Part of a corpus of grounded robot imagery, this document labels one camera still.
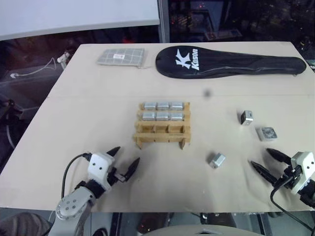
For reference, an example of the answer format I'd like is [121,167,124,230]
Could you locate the thin white cable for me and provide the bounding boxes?
[10,57,60,79]

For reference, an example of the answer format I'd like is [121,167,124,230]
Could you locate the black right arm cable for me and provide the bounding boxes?
[270,172,315,233]

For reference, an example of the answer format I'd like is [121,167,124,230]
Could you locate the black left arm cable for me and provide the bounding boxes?
[61,152,93,205]

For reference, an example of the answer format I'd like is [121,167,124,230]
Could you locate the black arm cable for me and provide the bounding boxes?
[61,152,93,205]
[270,172,315,233]

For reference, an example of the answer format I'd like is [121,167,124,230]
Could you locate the dark brown rounded shape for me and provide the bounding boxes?
[0,212,51,236]

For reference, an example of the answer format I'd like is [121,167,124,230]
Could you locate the grey metal post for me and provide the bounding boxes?
[157,0,171,44]

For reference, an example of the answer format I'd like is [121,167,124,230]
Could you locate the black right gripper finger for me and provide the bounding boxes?
[250,160,278,186]
[266,147,292,163]

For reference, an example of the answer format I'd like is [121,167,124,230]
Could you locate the grey grid-pattern pouch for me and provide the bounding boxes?
[95,48,146,69]

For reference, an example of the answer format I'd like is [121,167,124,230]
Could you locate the black Kason racket bag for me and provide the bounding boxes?
[155,45,307,80]

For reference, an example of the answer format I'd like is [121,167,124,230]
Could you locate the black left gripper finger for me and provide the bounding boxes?
[105,147,122,158]
[124,157,141,182]

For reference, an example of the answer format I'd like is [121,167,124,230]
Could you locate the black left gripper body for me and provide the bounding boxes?
[107,166,128,187]

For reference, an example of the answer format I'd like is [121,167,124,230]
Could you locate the wooden rack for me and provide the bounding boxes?
[133,101,191,150]

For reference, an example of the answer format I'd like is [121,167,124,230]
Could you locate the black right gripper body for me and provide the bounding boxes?
[274,165,303,190]

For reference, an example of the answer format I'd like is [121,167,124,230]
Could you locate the white board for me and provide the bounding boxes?
[0,0,159,41]

